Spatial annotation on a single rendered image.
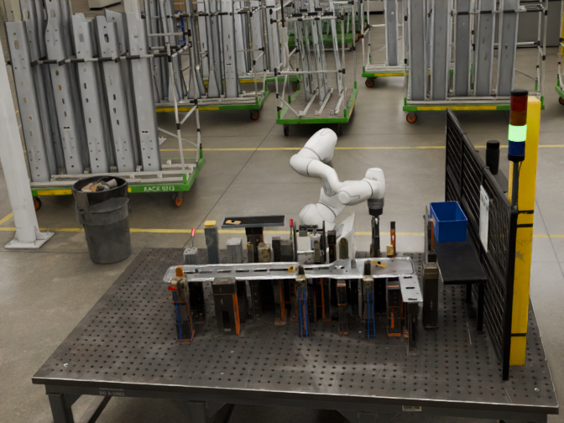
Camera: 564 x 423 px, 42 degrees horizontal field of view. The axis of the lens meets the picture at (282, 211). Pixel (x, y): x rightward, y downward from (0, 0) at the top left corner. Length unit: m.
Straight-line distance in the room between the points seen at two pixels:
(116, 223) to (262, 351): 3.12
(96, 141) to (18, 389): 3.79
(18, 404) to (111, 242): 2.10
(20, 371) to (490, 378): 3.26
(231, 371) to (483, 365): 1.24
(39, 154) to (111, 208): 1.98
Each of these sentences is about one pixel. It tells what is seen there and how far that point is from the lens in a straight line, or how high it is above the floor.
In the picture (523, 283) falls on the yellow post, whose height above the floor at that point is 1.15.
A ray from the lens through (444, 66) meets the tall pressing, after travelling 10.70.
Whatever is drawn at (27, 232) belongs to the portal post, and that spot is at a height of 0.13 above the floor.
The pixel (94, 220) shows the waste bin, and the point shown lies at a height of 0.45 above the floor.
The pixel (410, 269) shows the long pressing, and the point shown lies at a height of 1.00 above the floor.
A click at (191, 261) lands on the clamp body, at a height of 1.01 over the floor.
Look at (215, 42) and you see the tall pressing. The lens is 11.80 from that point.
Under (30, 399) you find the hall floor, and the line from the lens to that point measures 5.19.
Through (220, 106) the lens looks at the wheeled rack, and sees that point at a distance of 11.29.
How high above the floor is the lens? 2.76
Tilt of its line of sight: 21 degrees down
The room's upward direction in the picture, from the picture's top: 4 degrees counter-clockwise
